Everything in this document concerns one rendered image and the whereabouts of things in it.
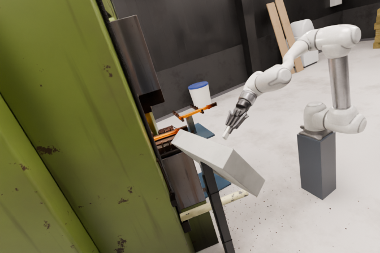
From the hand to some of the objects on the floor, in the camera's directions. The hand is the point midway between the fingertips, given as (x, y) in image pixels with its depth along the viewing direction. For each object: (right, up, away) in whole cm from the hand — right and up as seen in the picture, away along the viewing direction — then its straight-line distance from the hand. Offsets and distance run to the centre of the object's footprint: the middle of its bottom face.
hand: (227, 132), depth 104 cm
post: (+15, -108, +16) cm, 110 cm away
